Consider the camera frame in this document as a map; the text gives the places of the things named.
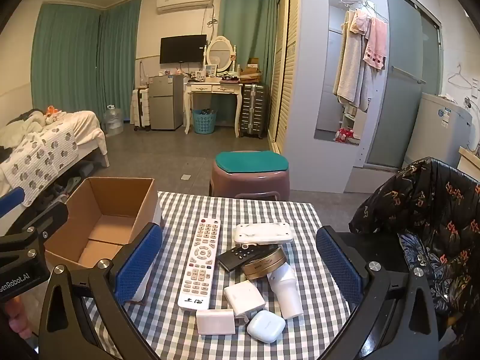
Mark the stacked cardboard boxes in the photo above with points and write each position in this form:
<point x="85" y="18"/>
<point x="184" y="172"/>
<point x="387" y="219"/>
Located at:
<point x="250" y="75"/>

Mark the mauve plastic stool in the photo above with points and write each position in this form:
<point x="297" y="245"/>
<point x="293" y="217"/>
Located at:
<point x="247" y="183"/>

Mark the black remote control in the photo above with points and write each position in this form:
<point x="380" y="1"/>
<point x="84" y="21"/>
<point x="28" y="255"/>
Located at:
<point x="234" y="258"/>

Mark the green window curtain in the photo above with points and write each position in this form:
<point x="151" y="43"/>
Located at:
<point x="75" y="56"/>
<point x="247" y="18"/>

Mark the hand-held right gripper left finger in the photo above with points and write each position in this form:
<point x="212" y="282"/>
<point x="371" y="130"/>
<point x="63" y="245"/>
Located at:
<point x="138" y="266"/>

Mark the red patterned packet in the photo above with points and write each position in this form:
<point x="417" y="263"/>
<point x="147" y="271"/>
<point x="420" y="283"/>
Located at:
<point x="344" y="135"/>

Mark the round gold tin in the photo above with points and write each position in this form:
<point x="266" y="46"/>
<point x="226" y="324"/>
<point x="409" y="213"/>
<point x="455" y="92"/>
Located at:
<point x="264" y="264"/>

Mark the green seat cushion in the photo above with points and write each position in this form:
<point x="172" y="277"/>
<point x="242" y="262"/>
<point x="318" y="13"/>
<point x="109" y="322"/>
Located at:
<point x="251" y="161"/>

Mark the black wall television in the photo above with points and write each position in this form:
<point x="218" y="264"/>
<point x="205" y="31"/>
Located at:
<point x="183" y="48"/>

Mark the oval vanity mirror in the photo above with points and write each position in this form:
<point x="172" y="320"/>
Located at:
<point x="220" y="54"/>

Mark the white dressing table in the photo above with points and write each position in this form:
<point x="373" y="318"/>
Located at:
<point x="212" y="89"/>

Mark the louvered wardrobe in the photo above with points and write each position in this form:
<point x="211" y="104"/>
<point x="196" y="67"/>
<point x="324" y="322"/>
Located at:
<point x="288" y="63"/>

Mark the white bedsheet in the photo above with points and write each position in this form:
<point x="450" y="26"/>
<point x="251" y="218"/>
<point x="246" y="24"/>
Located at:
<point x="84" y="123"/>

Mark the blue plastic basket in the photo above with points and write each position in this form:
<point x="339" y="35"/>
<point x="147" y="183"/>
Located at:
<point x="204" y="122"/>

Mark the white cylindrical plug-in device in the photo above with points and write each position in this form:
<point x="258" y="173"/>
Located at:
<point x="288" y="292"/>

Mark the clear water jug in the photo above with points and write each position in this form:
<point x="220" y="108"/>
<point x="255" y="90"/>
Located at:
<point x="113" y="120"/>

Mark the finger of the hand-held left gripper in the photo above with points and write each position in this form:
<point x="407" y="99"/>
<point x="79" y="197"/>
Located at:
<point x="11" y="199"/>
<point x="45" y="219"/>

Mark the white washing machine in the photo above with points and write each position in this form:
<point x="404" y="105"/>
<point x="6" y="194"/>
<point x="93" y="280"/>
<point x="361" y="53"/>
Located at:
<point x="435" y="127"/>

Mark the bed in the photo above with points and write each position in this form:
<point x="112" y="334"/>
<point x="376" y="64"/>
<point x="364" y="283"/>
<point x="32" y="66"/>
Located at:
<point x="98" y="157"/>

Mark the small picture frame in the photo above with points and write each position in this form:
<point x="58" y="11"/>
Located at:
<point x="211" y="70"/>

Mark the white suitcase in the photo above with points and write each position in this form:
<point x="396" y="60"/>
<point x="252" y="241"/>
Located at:
<point x="139" y="110"/>

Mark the white power adapter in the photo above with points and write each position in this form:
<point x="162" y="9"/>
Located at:
<point x="213" y="321"/>

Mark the white earbuds case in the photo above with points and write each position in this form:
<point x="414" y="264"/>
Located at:
<point x="262" y="326"/>

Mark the pink hanging towel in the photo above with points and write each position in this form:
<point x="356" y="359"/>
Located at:
<point x="377" y="45"/>

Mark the white cube charger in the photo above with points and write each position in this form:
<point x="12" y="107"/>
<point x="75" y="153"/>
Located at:
<point x="243" y="296"/>

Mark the frosted glass door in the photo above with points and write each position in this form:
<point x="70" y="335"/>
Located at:
<point x="405" y="45"/>

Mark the long white remote control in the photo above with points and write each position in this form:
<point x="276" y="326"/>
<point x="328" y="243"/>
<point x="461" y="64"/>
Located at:
<point x="200" y="262"/>

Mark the beige hanging towel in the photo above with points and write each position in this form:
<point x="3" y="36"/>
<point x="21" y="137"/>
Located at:
<point x="350" y="67"/>

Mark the black patterned jacket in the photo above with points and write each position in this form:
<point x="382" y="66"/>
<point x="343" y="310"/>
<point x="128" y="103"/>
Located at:
<point x="431" y="202"/>

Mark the white printed quilt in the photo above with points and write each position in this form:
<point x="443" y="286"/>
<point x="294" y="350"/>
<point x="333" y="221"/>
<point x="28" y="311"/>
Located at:
<point x="37" y="150"/>

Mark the silver small fridge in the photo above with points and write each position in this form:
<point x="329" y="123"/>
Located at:
<point x="165" y="101"/>

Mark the person's left hand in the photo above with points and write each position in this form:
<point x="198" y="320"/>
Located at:
<point x="17" y="318"/>

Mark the white air conditioner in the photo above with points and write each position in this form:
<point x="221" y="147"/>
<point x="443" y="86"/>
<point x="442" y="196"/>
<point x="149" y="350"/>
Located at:
<point x="183" y="2"/>

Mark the white flat rectangular device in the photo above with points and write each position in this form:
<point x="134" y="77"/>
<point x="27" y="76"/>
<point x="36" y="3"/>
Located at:
<point x="262" y="232"/>

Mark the brown cardboard box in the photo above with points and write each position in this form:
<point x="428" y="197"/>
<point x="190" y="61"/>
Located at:
<point x="112" y="202"/>

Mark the silver ribbed suitcase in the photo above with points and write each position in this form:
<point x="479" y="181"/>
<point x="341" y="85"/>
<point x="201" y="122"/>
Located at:
<point x="254" y="110"/>

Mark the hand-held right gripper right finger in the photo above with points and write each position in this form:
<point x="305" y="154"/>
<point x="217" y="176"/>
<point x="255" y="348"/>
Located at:
<point x="337" y="266"/>

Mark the orange soft toy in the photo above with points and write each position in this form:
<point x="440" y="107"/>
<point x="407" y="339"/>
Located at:
<point x="53" y="111"/>

